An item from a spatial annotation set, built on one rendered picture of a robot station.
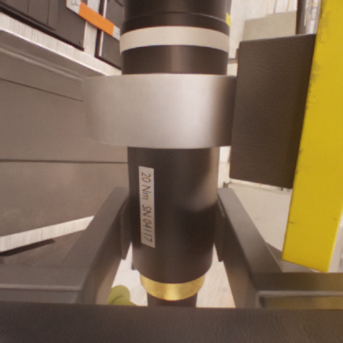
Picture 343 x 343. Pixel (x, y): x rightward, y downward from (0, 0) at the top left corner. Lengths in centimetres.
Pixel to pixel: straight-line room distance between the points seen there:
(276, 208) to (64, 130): 447
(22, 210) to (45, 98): 23
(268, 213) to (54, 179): 441
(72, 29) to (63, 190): 33
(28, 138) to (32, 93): 6
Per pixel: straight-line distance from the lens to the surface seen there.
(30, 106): 40
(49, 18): 55
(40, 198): 55
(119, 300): 22
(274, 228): 481
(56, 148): 42
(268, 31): 512
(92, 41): 63
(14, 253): 56
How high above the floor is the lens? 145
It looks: 30 degrees down
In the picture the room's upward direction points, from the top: 100 degrees clockwise
